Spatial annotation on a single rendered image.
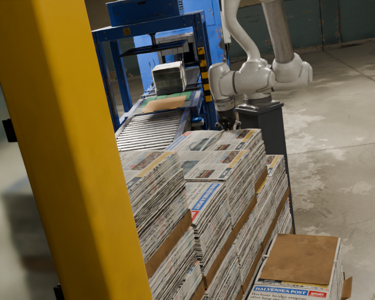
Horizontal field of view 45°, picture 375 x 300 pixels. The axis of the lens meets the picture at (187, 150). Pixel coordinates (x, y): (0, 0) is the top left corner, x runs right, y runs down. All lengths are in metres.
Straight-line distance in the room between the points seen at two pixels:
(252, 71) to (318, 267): 0.84
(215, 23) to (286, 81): 3.66
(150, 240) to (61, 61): 0.63
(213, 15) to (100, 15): 5.90
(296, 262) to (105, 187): 1.40
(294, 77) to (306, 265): 1.09
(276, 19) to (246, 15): 8.91
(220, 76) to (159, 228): 1.05
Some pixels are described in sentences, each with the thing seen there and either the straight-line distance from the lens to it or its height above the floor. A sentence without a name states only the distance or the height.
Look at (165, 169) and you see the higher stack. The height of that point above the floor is 1.27.
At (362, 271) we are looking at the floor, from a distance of 2.94.
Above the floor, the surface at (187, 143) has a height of 1.06.
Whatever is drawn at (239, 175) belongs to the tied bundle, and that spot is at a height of 1.02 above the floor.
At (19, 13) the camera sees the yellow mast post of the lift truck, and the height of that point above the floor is 1.67.
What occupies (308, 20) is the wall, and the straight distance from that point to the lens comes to 11.46.
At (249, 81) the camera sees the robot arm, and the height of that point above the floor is 1.28.
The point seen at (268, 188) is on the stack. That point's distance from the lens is 2.07.
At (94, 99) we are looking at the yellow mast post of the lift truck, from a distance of 0.58.
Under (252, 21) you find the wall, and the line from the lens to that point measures 11.32.
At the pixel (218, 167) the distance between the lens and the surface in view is 1.66.
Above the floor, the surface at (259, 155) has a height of 0.96.
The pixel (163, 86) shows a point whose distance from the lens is 4.69.
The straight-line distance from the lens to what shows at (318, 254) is 1.97.
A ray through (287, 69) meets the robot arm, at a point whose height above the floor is 1.21.
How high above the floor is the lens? 1.65
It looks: 18 degrees down
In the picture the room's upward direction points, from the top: 10 degrees counter-clockwise
